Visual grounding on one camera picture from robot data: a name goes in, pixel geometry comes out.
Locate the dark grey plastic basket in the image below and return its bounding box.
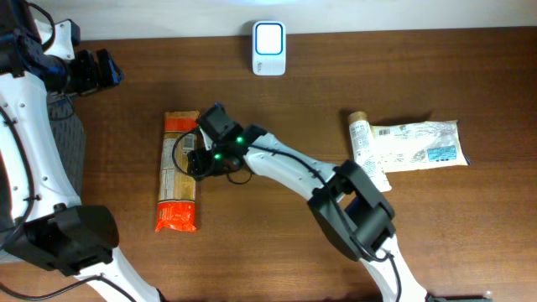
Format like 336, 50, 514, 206
47, 94, 86, 195

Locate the orange pasta package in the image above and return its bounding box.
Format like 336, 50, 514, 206
155, 111, 200, 232

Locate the cream yellow snack bag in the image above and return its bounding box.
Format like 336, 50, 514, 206
372, 120, 470, 173

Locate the white black barcode scanner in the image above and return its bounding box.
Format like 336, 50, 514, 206
252, 20, 287, 76

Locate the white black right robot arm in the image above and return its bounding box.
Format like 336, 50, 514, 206
188, 105, 431, 301

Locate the white tube with cork cap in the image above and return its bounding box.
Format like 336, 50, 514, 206
347, 112, 392, 192

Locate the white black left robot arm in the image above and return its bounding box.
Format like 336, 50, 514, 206
1, 0, 163, 301

